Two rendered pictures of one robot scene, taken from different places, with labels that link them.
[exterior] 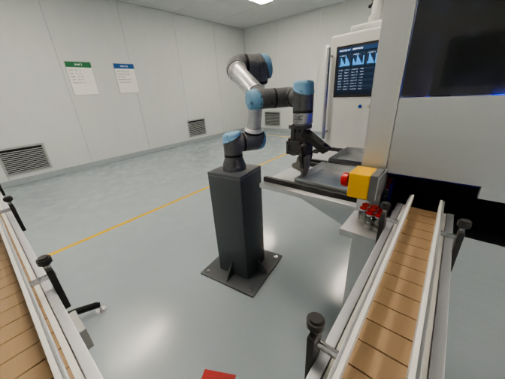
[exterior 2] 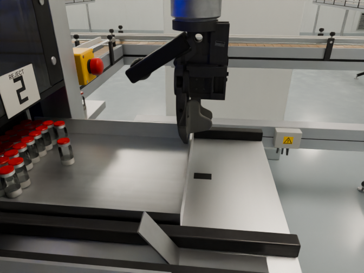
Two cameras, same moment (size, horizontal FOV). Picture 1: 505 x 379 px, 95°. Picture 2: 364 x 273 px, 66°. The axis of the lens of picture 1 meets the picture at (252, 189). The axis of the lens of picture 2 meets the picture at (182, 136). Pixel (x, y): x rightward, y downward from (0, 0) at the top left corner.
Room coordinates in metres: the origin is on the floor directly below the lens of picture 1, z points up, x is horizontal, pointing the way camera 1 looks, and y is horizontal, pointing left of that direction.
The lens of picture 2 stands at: (1.28, -0.49, 1.16)
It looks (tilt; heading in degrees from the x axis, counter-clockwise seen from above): 28 degrees down; 145
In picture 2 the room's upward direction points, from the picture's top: straight up
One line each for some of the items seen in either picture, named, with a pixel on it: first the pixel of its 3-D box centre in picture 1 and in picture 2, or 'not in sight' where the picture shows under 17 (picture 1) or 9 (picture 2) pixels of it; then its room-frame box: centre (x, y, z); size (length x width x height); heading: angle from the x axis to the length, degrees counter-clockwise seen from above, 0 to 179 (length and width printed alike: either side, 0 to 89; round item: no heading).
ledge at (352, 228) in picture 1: (373, 228); (71, 111); (0.55, -0.33, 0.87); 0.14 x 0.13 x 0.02; 49
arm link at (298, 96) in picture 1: (303, 96); not in sight; (0.92, -0.21, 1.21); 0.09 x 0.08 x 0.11; 19
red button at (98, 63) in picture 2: (348, 180); (94, 66); (0.62, -0.28, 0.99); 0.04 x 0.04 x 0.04; 49
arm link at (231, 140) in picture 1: (233, 142); not in sight; (1.43, 0.10, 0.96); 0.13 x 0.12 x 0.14; 109
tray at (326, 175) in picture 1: (348, 180); (89, 160); (0.85, -0.38, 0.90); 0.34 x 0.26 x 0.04; 49
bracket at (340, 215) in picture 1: (319, 205); not in sight; (0.85, -0.27, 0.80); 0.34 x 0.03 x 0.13; 49
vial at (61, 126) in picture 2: not in sight; (61, 133); (0.74, -0.40, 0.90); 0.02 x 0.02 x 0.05
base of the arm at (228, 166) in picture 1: (234, 161); not in sight; (1.43, 0.11, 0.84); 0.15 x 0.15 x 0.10
